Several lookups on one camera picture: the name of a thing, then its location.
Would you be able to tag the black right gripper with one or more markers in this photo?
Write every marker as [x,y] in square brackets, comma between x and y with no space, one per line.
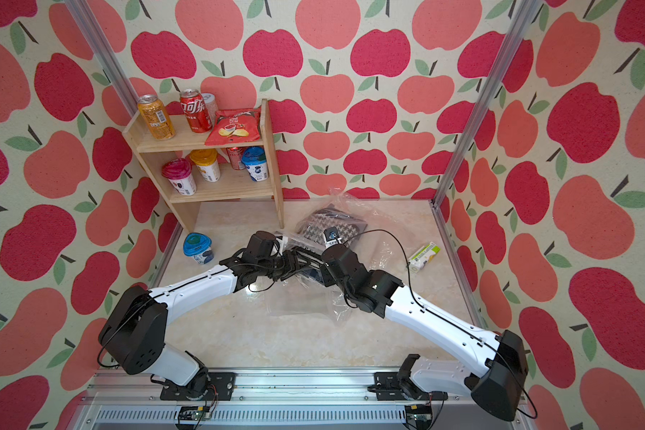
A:
[327,278]

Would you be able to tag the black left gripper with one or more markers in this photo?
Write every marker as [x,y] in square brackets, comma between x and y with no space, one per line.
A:
[293,265]

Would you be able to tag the clear plastic vacuum bag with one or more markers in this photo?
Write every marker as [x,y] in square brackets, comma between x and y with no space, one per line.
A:
[385,245]

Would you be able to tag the houndstooth black white scarf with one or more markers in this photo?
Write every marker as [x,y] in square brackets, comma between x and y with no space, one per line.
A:
[348,227]

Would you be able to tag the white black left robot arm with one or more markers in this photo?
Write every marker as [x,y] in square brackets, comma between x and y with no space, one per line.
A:
[135,333]

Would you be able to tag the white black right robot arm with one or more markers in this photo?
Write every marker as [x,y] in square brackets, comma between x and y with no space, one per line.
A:
[496,361]

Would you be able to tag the red chips bag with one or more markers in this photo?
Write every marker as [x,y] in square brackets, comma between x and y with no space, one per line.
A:
[235,126]

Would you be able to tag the blue lid cup on table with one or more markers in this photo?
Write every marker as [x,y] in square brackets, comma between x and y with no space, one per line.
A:
[199,247]

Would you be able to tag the green white small box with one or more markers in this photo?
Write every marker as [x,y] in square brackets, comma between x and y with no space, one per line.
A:
[423,256]

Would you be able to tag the blue lid cup on shelf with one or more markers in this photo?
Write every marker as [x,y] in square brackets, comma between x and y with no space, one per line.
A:
[255,162]

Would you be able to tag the small red can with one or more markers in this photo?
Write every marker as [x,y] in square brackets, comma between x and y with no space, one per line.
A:
[235,157]

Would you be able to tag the wooden two-tier shelf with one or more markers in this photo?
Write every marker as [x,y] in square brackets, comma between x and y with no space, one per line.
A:
[152,154]

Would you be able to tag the yellow lid cup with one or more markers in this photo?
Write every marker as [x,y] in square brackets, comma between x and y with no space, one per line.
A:
[207,162]

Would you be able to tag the pink lid cup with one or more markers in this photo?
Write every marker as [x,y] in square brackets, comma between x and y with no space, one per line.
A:
[179,173]

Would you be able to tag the red cola can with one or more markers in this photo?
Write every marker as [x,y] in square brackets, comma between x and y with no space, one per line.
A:
[195,110]

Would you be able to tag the silver can behind cola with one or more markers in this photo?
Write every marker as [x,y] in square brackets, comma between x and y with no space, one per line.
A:
[211,106]

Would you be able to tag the orange soda can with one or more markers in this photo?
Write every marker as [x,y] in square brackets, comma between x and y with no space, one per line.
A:
[155,115]

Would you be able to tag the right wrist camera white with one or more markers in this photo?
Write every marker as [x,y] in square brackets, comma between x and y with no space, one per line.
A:
[332,237]

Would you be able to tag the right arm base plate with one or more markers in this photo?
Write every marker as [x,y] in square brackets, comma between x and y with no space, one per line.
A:
[390,386]

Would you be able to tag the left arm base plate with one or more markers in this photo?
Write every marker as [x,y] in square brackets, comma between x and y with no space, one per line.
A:
[205,386]

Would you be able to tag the aluminium front rail frame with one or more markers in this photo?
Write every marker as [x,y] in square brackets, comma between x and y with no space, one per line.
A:
[277,398]

